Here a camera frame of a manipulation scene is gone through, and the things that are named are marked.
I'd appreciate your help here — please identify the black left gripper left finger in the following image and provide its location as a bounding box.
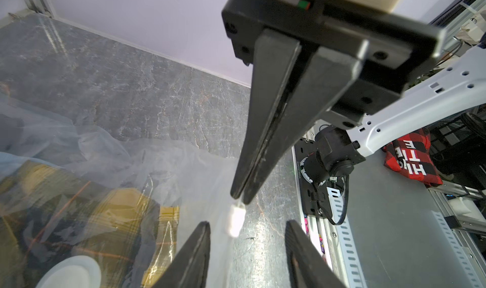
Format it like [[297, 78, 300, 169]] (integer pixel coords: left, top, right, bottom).
[[153, 221, 211, 288]]

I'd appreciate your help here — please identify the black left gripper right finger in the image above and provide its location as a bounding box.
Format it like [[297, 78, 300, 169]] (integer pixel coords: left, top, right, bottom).
[[285, 220, 345, 288]]

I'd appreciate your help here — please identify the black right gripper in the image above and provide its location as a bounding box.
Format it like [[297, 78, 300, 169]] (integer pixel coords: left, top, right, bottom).
[[221, 0, 445, 204]]

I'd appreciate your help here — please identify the white bag slider clip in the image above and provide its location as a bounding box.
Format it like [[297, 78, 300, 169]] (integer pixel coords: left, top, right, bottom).
[[226, 203, 246, 238]]

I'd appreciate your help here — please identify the clear plastic vacuum bag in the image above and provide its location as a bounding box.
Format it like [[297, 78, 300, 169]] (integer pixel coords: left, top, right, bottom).
[[1, 96, 237, 287]]

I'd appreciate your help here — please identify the yellow plaid shirt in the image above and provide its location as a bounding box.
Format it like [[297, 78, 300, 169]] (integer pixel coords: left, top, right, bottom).
[[1, 161, 179, 287]]

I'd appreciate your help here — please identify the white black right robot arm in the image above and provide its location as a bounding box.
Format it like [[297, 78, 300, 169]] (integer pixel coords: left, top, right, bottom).
[[221, 0, 485, 232]]

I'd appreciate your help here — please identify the white vacuum bag valve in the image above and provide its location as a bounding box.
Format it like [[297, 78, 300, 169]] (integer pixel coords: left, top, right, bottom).
[[36, 255, 101, 288]]

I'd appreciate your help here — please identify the red black printed cloth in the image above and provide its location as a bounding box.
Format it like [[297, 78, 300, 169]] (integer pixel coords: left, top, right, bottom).
[[382, 128, 443, 188]]

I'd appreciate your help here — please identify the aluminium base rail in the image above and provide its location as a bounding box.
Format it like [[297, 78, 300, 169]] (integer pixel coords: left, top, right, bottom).
[[292, 139, 367, 287]]

